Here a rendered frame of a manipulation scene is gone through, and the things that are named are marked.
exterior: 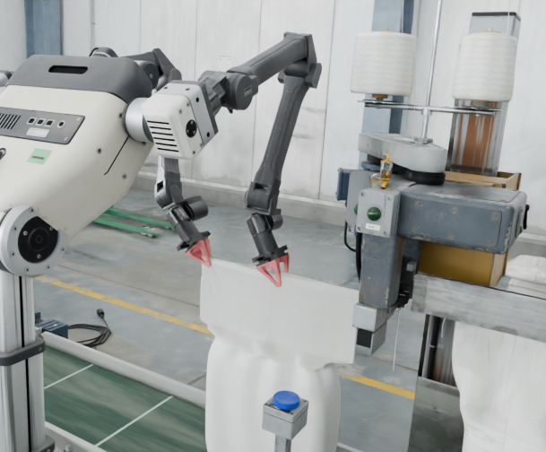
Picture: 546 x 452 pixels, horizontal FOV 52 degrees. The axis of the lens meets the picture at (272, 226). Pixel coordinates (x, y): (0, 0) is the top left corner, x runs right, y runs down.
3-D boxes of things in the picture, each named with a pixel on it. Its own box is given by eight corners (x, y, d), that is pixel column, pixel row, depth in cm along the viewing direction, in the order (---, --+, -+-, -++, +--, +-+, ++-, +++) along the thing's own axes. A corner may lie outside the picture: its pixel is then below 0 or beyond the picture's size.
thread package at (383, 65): (339, 95, 148) (344, 27, 144) (361, 97, 162) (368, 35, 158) (400, 99, 140) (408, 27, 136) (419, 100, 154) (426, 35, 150)
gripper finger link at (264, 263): (297, 279, 155) (284, 247, 156) (285, 285, 149) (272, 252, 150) (277, 285, 159) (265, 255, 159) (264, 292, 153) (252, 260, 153)
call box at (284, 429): (260, 429, 126) (262, 404, 125) (277, 412, 133) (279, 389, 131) (291, 441, 122) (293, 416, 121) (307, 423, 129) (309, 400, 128)
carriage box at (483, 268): (392, 285, 153) (405, 171, 146) (424, 258, 182) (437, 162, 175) (486, 307, 141) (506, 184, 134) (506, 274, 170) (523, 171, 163)
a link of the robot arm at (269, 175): (282, 55, 156) (317, 58, 152) (290, 64, 161) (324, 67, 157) (238, 202, 153) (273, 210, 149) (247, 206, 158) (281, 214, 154)
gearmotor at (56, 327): (2, 341, 270) (0, 312, 266) (28, 331, 282) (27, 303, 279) (43, 358, 255) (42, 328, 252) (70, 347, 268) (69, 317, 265)
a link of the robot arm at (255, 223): (240, 218, 154) (256, 211, 152) (253, 214, 160) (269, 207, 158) (249, 241, 154) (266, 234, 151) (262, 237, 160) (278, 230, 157)
